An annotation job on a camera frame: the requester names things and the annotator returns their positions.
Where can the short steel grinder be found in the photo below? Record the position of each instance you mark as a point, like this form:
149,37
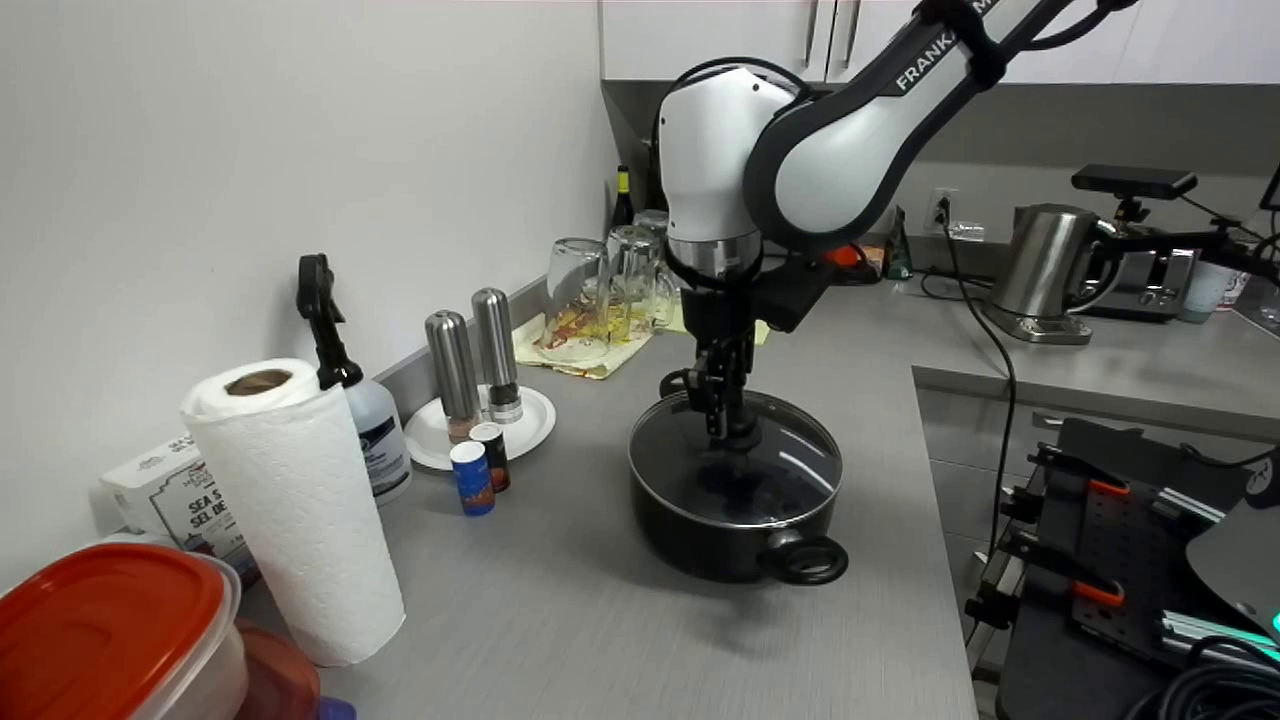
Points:
453,372

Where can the black cooking pot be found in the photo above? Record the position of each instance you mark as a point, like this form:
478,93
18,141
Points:
721,541

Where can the tall steel grinder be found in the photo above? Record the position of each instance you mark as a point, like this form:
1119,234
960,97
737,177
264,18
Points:
499,352

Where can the spray bottle with black trigger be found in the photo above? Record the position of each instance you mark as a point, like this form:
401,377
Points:
374,434

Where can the small red plastic container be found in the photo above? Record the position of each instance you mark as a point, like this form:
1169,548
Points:
272,680

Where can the patterned yellow dish towel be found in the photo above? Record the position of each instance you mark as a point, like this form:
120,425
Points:
587,343

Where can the clear drinking glass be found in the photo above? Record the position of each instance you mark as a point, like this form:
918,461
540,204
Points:
579,273
655,221
631,266

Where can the stainless steel kettle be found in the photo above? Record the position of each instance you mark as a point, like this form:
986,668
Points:
1047,273

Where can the blue cap spice bottle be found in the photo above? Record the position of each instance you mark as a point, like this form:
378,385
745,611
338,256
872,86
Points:
468,480

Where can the white round plate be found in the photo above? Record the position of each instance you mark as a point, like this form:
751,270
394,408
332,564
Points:
525,425

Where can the white cardboard box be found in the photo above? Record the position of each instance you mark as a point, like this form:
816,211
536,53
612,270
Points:
163,502

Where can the dark glass bottle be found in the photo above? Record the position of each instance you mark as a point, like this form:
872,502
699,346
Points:
621,202

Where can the white mug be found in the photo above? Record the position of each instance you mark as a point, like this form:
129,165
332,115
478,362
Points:
1204,291

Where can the grey round disc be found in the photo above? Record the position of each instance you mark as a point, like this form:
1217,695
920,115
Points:
1240,562

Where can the white wall cabinet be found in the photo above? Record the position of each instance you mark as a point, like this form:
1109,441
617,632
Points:
642,42

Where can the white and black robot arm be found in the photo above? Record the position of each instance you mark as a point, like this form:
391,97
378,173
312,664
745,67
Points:
826,147

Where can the black rack with orange clamps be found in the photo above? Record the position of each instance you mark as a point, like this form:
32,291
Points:
1135,533

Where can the black camera on stand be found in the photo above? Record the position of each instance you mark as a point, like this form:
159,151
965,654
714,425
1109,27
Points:
1135,181

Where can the plastic container with red lid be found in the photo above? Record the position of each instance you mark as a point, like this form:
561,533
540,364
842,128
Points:
107,632

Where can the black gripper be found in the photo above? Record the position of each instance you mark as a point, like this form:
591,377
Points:
718,310

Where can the white wall outlet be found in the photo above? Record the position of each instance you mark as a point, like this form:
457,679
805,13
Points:
965,231

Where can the white paper towel roll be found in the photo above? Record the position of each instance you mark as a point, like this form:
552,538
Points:
300,522

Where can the green bottle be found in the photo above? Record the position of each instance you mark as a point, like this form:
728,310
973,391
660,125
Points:
902,254

